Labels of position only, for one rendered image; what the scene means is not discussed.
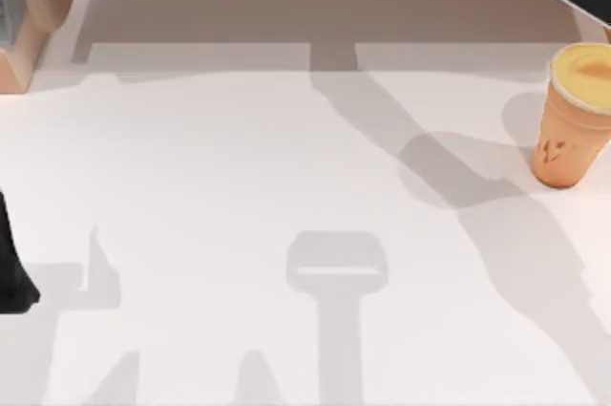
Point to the orange paper cup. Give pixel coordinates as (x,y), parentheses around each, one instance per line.
(568,129)

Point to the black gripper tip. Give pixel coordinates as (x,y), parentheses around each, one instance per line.
(12,277)

